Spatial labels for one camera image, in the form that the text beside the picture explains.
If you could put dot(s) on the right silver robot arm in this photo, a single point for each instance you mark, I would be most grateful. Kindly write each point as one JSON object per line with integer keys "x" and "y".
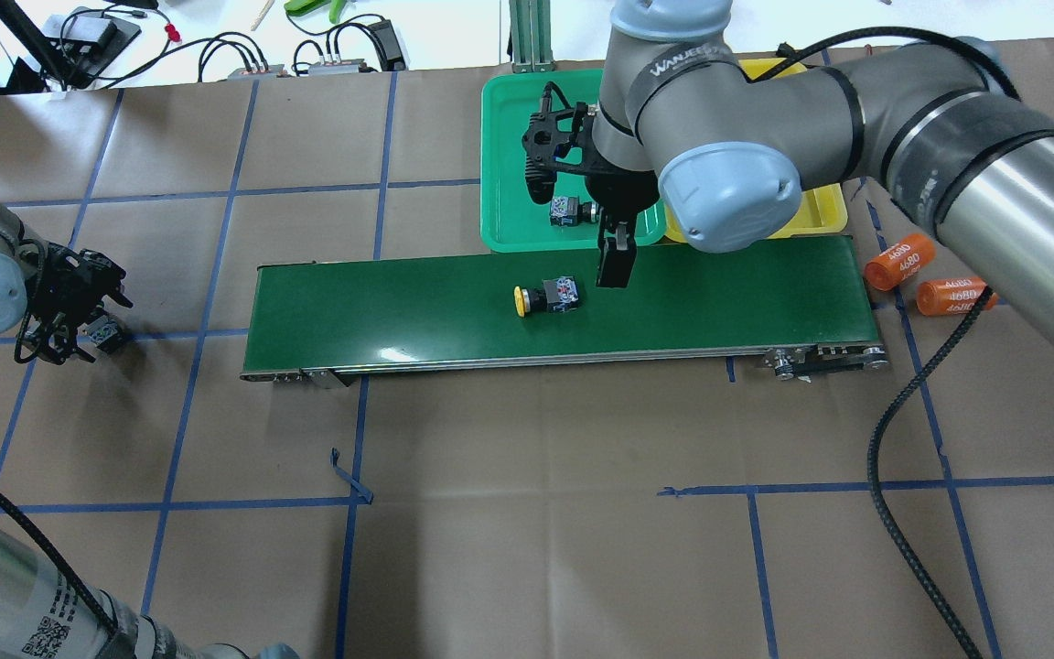
{"x": 937, "y": 123}

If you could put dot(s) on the green conveyor belt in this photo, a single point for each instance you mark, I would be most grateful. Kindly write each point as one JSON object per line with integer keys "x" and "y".
{"x": 798, "y": 304}

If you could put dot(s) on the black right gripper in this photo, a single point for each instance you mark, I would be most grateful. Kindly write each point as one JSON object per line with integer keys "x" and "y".
{"x": 623, "y": 192}

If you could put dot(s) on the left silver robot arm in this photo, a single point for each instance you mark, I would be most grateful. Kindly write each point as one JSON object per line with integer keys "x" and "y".
{"x": 46, "y": 609}

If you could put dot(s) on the orange cylinder marked 4680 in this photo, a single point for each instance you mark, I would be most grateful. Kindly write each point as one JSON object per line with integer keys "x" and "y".
{"x": 948, "y": 296}

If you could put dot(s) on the green plastic clip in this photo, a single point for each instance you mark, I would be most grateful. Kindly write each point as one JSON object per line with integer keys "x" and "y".
{"x": 301, "y": 8}

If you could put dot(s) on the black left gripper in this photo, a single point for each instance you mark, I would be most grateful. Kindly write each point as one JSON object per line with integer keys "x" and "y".
{"x": 72, "y": 295}

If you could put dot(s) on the green push button switch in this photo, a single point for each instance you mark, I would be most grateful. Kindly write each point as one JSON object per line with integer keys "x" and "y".
{"x": 571, "y": 211}

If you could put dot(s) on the green plastic tray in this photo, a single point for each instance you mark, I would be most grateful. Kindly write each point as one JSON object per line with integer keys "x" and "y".
{"x": 509, "y": 220}

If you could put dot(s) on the aluminium frame post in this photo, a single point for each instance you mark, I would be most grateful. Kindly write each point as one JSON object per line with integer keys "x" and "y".
{"x": 530, "y": 38}

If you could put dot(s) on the yellow plastic tray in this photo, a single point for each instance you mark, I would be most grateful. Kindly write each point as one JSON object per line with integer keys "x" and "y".
{"x": 822, "y": 210}

